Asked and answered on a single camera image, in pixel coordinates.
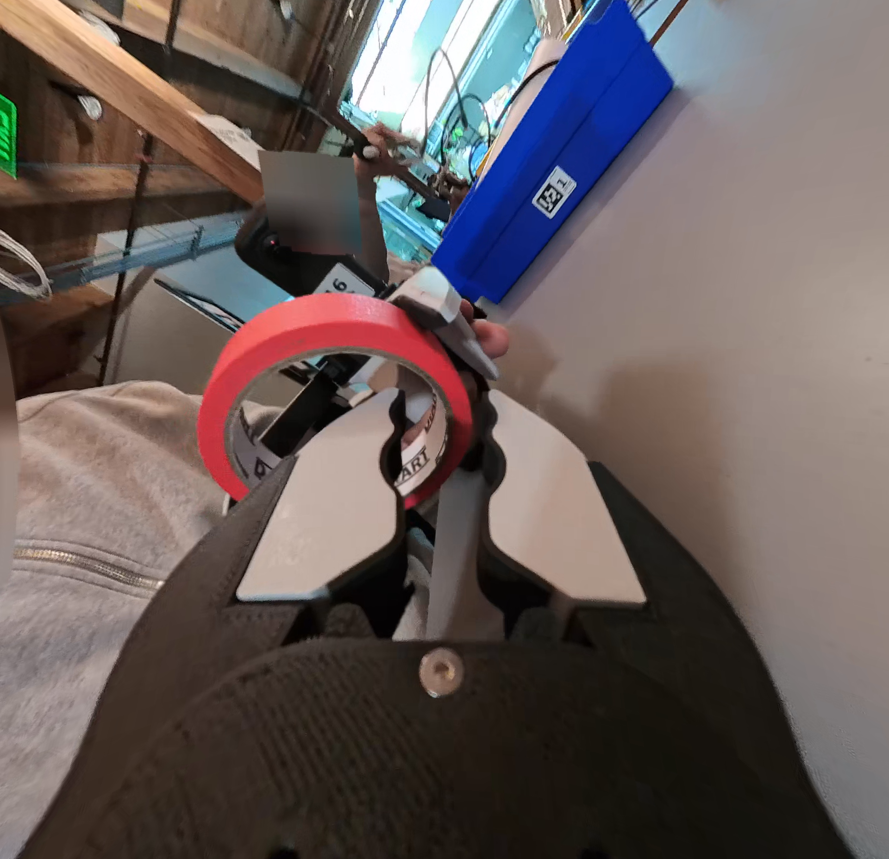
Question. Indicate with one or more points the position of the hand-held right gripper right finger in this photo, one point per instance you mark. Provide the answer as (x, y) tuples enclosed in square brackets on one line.
[(562, 518)]

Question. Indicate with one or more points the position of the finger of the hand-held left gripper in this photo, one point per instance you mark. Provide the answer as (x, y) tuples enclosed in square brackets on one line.
[(430, 296)]

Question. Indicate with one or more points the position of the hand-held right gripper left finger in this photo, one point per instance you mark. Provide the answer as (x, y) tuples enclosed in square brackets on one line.
[(326, 518)]

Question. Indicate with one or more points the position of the red tape roll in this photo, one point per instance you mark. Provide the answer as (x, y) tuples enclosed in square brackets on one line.
[(312, 324)]

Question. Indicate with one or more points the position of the blue plastic bin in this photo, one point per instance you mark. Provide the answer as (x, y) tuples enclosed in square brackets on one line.
[(555, 143)]

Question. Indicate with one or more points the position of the grey desk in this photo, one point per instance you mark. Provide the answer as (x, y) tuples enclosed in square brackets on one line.
[(729, 317)]

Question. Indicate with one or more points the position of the person's left hand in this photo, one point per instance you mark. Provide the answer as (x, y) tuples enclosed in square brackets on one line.
[(494, 339)]

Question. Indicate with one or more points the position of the white roll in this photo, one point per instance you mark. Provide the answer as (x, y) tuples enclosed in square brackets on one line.
[(535, 81)]

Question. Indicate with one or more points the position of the person's grey sweatshirt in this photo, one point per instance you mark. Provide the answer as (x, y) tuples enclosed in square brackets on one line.
[(83, 491)]

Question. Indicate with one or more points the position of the wooden ceiling beam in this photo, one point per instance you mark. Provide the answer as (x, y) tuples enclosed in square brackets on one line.
[(104, 67)]

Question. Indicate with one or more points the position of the green sign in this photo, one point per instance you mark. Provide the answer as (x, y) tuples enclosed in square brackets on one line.
[(7, 136)]

